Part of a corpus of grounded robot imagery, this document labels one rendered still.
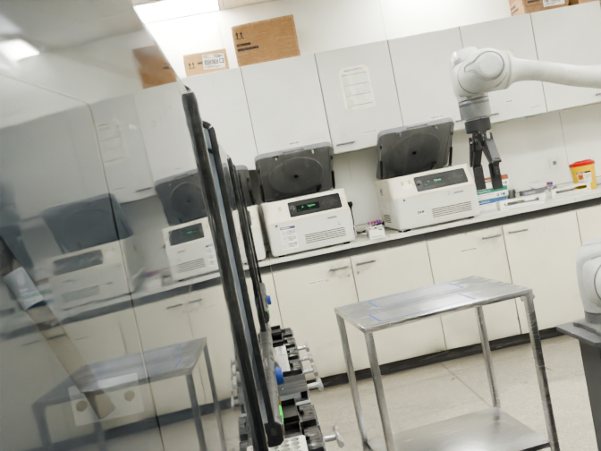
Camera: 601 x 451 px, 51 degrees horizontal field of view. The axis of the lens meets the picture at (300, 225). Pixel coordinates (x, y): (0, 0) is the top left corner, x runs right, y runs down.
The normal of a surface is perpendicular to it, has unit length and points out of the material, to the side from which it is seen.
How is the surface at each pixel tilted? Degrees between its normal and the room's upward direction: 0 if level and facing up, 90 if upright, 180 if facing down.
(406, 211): 90
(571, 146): 90
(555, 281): 90
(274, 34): 90
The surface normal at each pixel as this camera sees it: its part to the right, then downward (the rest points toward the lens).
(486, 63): -0.18, 0.07
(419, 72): 0.07, 0.04
